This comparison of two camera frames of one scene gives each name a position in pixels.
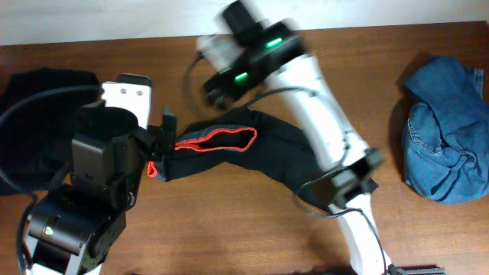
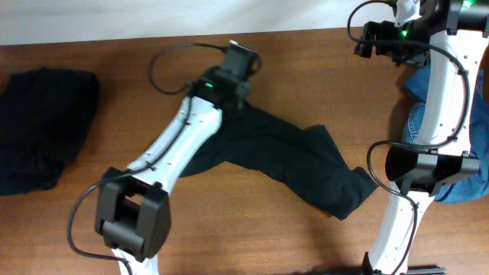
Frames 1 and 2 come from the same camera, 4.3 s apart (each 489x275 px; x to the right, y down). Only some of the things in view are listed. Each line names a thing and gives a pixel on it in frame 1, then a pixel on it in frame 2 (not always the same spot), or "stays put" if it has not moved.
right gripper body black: x=250 y=73 → x=405 y=54
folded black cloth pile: x=38 y=110 stays put
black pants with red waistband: x=254 y=137 stays put
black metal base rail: x=416 y=270 stays put
